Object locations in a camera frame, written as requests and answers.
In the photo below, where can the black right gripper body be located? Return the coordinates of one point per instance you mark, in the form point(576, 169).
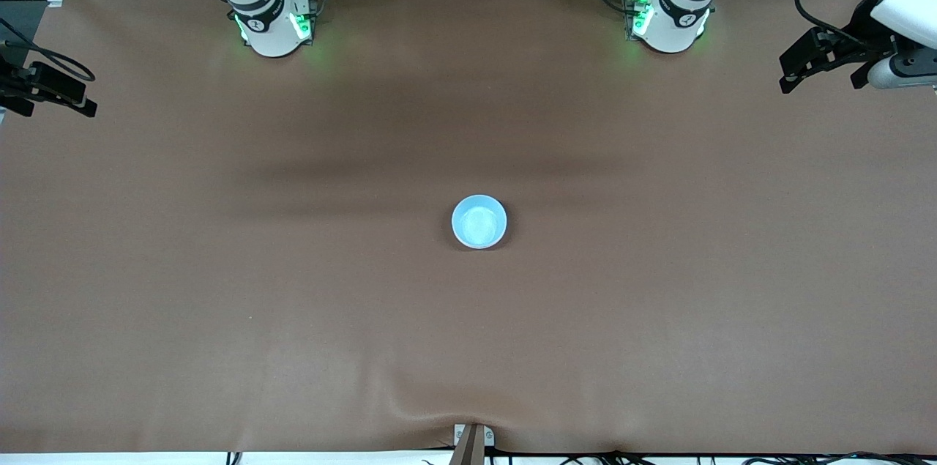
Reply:
point(10, 82)

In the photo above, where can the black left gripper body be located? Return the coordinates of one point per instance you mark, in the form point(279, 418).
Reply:
point(861, 33)

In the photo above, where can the light blue bowl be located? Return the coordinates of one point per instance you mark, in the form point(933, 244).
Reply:
point(479, 222)

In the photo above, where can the brown table mat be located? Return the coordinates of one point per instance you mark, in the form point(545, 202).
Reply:
point(468, 348)

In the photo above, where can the metal table edge bracket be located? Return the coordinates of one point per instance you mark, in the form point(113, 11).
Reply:
point(489, 436)

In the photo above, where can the brown camera mount pole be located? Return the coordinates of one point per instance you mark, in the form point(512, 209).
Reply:
point(470, 450)

